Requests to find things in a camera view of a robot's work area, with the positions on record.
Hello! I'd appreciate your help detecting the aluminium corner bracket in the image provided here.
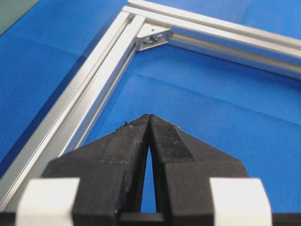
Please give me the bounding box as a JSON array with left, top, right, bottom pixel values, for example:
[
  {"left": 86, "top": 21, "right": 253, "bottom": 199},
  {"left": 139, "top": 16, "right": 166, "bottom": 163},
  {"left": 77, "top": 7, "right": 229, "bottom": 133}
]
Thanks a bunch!
[{"left": 135, "top": 22, "right": 171, "bottom": 51}]

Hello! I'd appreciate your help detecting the blue mesh mat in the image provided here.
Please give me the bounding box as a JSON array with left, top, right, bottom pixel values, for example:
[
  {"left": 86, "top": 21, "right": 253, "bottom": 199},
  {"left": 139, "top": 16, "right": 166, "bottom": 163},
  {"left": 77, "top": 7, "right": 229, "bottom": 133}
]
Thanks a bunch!
[{"left": 0, "top": 0, "right": 301, "bottom": 213}]

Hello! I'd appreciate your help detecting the aluminium extrusion frame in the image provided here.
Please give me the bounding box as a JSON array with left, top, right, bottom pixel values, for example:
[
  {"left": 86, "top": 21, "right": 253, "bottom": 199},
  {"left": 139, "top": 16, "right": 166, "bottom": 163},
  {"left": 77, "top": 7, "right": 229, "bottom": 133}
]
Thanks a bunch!
[{"left": 0, "top": 0, "right": 301, "bottom": 211}]

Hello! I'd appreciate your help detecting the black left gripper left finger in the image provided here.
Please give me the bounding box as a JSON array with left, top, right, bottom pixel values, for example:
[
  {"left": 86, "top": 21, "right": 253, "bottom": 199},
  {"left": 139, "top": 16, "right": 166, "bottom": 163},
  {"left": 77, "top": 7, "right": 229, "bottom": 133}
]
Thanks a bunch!
[{"left": 42, "top": 114, "right": 150, "bottom": 226}]

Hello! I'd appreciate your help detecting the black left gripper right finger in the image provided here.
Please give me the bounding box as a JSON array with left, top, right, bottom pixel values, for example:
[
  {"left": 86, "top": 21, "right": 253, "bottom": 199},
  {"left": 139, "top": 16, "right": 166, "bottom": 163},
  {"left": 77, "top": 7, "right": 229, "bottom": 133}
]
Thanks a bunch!
[{"left": 149, "top": 114, "right": 248, "bottom": 226}]

